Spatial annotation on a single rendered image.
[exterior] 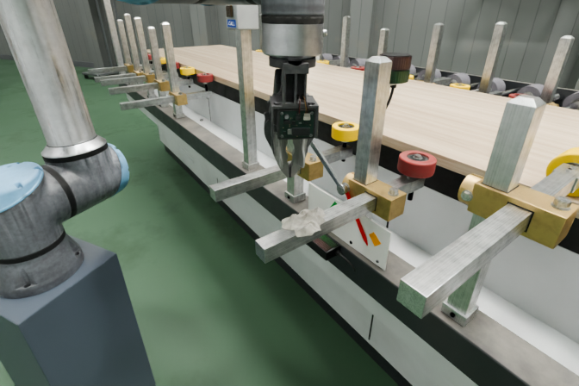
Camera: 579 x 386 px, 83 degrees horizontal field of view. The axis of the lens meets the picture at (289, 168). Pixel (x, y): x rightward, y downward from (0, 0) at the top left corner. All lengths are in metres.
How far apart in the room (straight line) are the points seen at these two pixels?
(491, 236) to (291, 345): 1.13
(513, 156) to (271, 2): 0.38
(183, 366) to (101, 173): 0.82
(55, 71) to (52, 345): 0.65
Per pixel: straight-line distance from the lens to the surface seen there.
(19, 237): 0.95
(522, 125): 0.52
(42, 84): 0.95
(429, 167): 0.76
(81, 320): 1.06
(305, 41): 0.48
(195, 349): 1.51
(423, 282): 0.37
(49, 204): 0.94
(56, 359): 1.07
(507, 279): 0.89
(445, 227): 0.91
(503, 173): 0.55
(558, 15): 5.27
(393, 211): 0.68
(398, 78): 0.66
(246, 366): 1.44
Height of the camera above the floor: 1.20
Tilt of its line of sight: 26 degrees down
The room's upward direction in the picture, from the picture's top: straight up
